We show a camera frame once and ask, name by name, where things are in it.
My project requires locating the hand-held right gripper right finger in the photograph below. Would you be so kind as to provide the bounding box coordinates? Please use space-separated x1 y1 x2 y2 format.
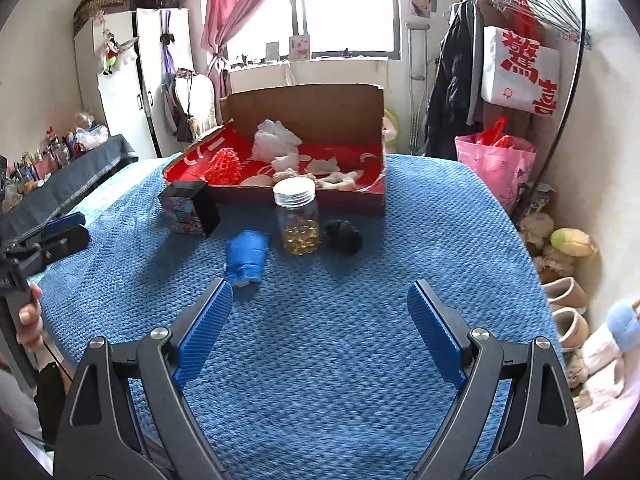
405 280 586 480

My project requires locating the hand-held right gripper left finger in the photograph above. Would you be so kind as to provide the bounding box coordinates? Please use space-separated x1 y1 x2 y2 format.
52 278 235 480

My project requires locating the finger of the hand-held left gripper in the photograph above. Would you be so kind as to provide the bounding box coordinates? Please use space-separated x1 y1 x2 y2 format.
22 225 91 277
7 212 86 248

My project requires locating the white mesh bath pouf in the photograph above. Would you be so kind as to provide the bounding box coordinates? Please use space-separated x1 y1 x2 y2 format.
251 119 304 161

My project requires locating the brown cardboard box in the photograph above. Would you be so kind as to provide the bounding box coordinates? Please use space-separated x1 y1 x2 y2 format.
162 83 388 217

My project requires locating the person's left hand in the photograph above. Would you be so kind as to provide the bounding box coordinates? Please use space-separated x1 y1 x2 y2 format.
16 282 45 351

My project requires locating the dark grey table cover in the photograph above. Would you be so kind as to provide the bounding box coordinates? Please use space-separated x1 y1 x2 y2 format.
0 134 139 243

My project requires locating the blue plush sock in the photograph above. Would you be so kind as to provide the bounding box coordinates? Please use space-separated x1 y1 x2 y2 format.
224 229 271 288

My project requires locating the white plastic bag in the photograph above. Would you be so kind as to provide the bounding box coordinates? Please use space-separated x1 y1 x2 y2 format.
75 124 109 151

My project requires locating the patterned box black lid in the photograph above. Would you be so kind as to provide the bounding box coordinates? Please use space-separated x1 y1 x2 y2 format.
158 180 222 238

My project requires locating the blue knitted blanket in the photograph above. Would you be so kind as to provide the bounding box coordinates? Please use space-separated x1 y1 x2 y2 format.
30 152 563 480

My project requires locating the white wardrobe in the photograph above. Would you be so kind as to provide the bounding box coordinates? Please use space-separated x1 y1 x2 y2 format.
74 7 196 161

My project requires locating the person's grey clothing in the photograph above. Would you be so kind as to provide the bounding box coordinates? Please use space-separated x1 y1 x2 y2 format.
0 367 43 443

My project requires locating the black fluffy ball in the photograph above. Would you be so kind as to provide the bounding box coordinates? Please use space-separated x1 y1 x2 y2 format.
324 218 363 255

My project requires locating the clear plastic jar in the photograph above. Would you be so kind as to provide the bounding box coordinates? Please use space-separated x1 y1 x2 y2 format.
272 179 322 257

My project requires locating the beige slipper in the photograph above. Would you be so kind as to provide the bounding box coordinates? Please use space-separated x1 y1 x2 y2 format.
541 276 589 313
552 307 591 353

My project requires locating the beige fluffy plush toy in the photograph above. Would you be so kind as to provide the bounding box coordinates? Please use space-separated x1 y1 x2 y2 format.
517 212 556 256

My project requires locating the red mesh bath pouf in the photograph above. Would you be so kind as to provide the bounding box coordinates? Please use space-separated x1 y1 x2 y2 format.
202 147 243 184

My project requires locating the yellow green plush toy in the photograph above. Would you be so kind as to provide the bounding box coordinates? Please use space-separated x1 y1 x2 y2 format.
550 227 599 261

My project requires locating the hanging stuffed toy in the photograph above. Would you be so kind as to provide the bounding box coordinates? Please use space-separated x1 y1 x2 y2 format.
97 27 140 77

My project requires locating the colourful printed bag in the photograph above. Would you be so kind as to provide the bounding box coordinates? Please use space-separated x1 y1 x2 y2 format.
522 182 557 218

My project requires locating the beige knitted toy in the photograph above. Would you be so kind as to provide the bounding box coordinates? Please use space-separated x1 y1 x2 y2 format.
272 170 321 184

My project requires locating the pink shopping bag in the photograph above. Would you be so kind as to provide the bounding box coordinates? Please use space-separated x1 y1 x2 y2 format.
454 134 537 216

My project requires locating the white plush rabbit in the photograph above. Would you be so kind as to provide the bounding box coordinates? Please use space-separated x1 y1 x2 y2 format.
320 170 364 191

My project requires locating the pink bedsheet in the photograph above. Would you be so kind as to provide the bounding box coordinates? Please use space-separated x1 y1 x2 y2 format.
570 330 640 466

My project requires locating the small white cloth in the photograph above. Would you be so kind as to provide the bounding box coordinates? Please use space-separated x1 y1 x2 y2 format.
271 152 301 173

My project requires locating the light blue plush toy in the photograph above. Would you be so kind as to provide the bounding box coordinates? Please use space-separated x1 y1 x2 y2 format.
606 299 640 356

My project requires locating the purple hanging ribbon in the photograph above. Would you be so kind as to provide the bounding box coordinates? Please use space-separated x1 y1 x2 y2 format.
159 10 177 83

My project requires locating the red paper bag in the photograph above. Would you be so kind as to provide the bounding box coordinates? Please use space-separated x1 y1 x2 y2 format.
165 122 387 196

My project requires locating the red plastic bag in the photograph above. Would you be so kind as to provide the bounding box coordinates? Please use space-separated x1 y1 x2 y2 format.
472 116 523 150

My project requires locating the yellow pink plush toy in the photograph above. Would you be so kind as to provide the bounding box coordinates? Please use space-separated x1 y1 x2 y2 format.
382 109 401 143

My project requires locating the patterned brown storage bag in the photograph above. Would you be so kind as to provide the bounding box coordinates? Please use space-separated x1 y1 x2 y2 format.
72 0 138 36

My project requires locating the brown coat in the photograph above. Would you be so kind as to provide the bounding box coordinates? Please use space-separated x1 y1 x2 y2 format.
475 0 581 151

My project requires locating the black jacket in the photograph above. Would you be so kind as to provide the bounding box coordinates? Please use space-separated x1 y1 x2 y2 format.
424 0 486 161

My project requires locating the metal crutch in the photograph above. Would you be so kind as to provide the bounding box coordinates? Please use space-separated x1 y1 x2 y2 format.
405 20 432 156

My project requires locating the white bag red print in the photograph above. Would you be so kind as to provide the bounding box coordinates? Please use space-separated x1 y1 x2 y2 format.
481 26 562 116

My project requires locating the pink curtain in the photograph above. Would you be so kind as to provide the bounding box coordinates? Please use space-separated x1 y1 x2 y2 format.
200 0 301 98

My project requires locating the small pink card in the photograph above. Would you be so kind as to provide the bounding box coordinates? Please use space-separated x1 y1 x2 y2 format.
288 34 312 62

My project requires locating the black clothes rack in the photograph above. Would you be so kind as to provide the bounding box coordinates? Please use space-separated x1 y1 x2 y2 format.
460 0 588 196

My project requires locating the red hanging bag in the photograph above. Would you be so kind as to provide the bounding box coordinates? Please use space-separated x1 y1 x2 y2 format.
510 0 543 43

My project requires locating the window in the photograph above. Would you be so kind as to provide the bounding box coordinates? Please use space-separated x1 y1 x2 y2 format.
225 0 402 61

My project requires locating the white bust with necklaces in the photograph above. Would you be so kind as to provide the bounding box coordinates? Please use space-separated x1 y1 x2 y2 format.
162 69 222 143

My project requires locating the bunch of blue wire hangers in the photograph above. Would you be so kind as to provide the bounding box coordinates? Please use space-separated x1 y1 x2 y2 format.
475 0 592 50

